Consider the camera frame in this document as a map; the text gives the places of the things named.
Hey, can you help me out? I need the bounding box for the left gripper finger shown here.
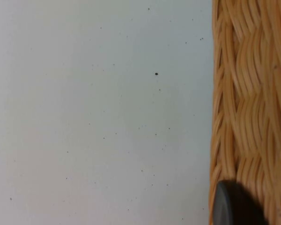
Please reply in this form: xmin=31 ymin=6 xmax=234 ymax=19
xmin=212 ymin=180 xmax=269 ymax=225

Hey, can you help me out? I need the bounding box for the pale brown wicker basket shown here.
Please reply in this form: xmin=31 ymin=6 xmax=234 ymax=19
xmin=208 ymin=0 xmax=281 ymax=225

